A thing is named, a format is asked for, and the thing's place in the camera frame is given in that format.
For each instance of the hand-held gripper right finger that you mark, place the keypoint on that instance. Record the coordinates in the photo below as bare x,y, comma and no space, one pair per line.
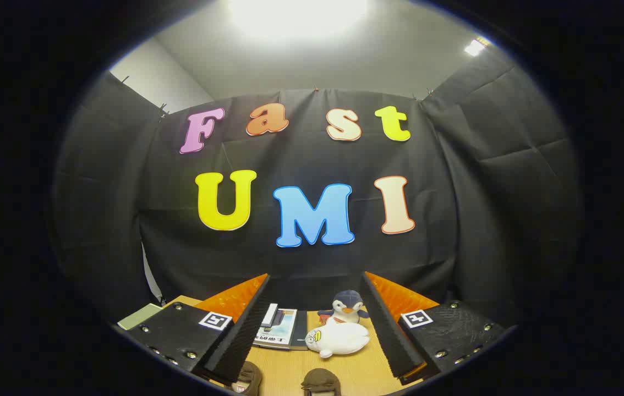
386,330

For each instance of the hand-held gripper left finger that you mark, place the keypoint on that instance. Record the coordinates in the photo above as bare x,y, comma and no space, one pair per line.
246,335

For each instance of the brown fuzzy shoe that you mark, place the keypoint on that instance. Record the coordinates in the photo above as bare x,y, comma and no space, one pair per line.
250,379
320,380

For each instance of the green fabric storage box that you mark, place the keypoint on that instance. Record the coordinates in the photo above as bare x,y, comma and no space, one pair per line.
138,316

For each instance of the small white picture-cover book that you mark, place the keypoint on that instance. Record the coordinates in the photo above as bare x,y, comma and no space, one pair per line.
270,314

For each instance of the sky-blue cover book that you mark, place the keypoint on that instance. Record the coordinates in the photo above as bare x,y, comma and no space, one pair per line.
282,333

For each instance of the white round plush toy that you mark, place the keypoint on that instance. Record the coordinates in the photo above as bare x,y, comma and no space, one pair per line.
342,338

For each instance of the penguin plush toy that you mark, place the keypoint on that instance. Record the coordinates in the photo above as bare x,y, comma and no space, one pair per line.
348,305

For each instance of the black book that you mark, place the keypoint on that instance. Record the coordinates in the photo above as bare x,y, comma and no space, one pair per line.
301,327

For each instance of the black backdrop cloth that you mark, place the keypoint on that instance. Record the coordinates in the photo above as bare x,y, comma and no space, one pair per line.
301,159

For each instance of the small ceiling light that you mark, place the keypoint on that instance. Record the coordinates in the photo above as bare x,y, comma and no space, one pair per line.
474,47

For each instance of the large ceiling light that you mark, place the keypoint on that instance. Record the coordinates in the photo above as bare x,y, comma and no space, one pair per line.
298,14

